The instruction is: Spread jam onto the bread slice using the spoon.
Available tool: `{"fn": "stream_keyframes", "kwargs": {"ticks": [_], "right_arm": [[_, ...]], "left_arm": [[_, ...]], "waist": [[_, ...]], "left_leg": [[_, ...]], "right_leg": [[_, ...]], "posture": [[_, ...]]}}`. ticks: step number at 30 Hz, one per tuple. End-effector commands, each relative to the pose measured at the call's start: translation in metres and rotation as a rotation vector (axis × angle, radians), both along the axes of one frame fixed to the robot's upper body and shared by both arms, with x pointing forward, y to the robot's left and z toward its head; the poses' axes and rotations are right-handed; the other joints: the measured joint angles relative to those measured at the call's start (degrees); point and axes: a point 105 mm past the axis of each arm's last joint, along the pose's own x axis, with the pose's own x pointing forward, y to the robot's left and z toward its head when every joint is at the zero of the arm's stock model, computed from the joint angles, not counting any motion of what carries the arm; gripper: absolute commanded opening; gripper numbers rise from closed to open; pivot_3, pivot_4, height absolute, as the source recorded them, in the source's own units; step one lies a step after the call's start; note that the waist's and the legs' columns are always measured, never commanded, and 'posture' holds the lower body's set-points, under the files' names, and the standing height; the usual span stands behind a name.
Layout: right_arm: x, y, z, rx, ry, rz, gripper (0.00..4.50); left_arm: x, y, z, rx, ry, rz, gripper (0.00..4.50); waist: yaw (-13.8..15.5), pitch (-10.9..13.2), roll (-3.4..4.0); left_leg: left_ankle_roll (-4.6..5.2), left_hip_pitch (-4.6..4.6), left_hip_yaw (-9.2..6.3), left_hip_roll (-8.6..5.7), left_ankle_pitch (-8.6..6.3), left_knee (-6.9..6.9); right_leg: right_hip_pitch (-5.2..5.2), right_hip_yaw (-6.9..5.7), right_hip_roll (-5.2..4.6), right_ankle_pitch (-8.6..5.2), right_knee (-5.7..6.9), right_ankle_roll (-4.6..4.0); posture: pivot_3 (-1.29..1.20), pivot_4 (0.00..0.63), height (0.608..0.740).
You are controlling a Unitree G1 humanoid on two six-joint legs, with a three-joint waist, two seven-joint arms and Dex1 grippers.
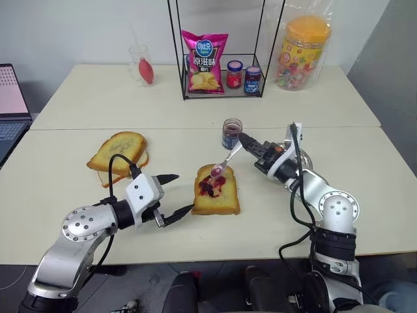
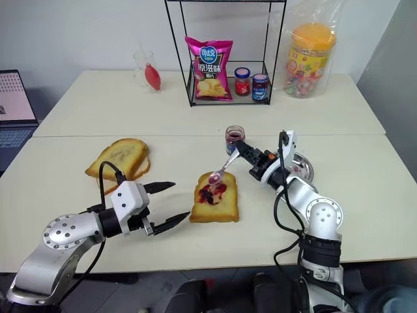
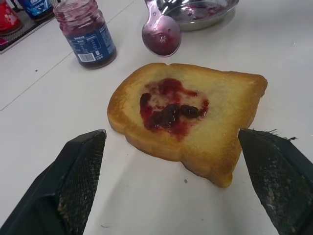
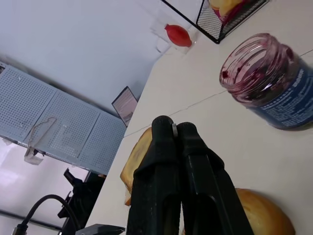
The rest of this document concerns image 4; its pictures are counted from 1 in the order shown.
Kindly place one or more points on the small toasted bread slice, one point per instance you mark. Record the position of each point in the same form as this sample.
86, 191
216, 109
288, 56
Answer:
139, 156

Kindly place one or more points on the clear drinking glass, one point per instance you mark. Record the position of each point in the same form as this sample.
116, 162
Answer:
159, 46

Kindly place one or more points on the open blueberry jam jar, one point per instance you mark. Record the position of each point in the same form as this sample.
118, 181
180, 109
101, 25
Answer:
281, 102

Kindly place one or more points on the white perforated pegboard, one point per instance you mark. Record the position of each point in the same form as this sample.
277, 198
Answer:
73, 122

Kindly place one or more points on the pink potato chip bag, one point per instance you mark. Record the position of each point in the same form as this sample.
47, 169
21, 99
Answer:
227, 7

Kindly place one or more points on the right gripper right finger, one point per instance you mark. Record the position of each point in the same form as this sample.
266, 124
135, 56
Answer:
203, 183

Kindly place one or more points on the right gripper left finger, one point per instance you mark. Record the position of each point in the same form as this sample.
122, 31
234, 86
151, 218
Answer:
156, 171

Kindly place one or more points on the clear plastic pegboard holder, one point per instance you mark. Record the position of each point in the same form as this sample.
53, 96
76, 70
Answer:
31, 156

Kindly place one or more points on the red oval object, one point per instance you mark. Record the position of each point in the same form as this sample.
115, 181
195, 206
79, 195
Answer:
178, 36

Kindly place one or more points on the black stand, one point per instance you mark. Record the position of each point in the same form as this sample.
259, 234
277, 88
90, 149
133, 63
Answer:
75, 193

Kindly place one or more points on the dark blue laptop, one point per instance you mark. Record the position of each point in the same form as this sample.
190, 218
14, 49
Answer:
124, 105

